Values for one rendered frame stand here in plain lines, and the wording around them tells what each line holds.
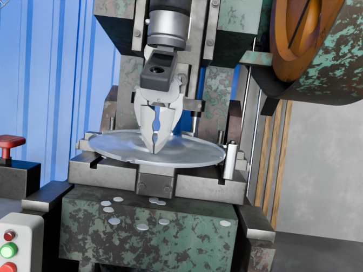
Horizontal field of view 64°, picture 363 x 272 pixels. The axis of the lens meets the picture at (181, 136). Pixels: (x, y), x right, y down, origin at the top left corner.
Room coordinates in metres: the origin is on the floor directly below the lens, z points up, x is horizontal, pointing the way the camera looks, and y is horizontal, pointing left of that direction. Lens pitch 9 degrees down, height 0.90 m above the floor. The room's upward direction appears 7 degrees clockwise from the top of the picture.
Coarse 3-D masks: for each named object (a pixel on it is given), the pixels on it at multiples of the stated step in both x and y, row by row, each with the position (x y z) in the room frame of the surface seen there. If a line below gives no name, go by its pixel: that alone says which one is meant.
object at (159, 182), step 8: (144, 168) 0.66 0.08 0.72; (152, 168) 0.66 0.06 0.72; (160, 168) 0.66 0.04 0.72; (168, 168) 0.66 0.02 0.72; (176, 168) 0.67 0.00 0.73; (136, 176) 0.67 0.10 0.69; (144, 176) 0.66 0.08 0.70; (152, 176) 0.66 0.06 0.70; (160, 176) 0.66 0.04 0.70; (168, 176) 0.66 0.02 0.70; (176, 176) 0.67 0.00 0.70; (136, 184) 0.67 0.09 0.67; (144, 184) 0.66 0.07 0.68; (152, 184) 0.66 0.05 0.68; (160, 184) 0.66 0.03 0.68; (168, 184) 0.66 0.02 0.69; (176, 184) 0.67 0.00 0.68; (136, 192) 0.66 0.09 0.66; (144, 192) 0.66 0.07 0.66; (152, 192) 0.66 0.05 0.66; (160, 192) 0.66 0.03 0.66; (168, 192) 0.65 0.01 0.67
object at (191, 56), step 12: (192, 0) 0.76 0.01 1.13; (204, 0) 0.76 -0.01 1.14; (192, 12) 0.76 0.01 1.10; (204, 12) 0.76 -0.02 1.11; (192, 24) 0.76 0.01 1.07; (204, 24) 0.76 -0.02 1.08; (192, 36) 0.76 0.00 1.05; (204, 36) 0.76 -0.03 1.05; (192, 48) 0.76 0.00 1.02; (144, 60) 0.76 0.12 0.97; (180, 60) 0.76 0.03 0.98; (192, 60) 0.76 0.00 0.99; (180, 72) 0.73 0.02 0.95; (192, 72) 0.76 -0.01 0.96; (192, 84) 0.76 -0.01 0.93; (192, 96) 0.76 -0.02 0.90
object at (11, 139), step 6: (0, 138) 0.60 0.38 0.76; (6, 138) 0.61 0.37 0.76; (12, 138) 0.62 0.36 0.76; (18, 138) 0.62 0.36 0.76; (24, 138) 0.64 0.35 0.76; (0, 144) 0.58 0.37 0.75; (6, 144) 0.58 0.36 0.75; (12, 144) 0.59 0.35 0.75; (18, 144) 0.61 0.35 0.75; (6, 150) 0.61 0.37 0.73; (6, 156) 0.61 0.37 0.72
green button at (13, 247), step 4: (4, 244) 0.49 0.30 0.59; (8, 244) 0.48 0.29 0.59; (12, 244) 0.49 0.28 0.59; (0, 248) 0.48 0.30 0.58; (12, 248) 0.48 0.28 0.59; (16, 248) 0.49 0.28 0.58; (0, 252) 0.48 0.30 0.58; (12, 252) 0.48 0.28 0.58; (16, 252) 0.49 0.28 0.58; (12, 256) 0.48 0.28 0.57
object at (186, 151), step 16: (96, 144) 0.56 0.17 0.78; (112, 144) 0.58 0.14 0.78; (128, 144) 0.59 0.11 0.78; (144, 144) 0.59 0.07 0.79; (176, 144) 0.62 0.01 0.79; (192, 144) 0.67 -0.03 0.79; (208, 144) 0.69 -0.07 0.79; (144, 160) 0.49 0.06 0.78; (160, 160) 0.50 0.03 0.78; (176, 160) 0.52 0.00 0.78; (192, 160) 0.53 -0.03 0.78; (208, 160) 0.54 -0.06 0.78
